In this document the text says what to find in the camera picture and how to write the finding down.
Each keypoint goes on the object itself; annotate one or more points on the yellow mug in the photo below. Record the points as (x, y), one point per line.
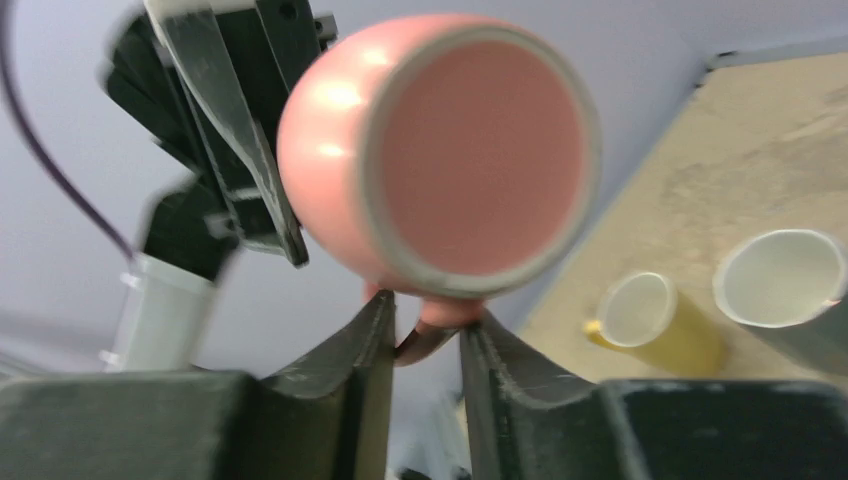
(646, 316)

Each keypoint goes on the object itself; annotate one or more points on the pink mug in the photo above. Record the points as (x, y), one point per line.
(452, 157)

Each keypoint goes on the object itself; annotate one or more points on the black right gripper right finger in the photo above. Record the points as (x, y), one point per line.
(529, 418)

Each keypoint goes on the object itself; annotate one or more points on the grey-blue ceramic mug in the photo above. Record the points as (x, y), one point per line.
(789, 288)

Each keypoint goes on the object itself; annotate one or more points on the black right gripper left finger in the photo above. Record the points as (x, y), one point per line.
(324, 416)

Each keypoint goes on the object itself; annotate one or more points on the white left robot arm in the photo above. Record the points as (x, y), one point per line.
(169, 302)

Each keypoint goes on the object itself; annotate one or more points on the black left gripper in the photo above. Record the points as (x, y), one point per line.
(209, 80)

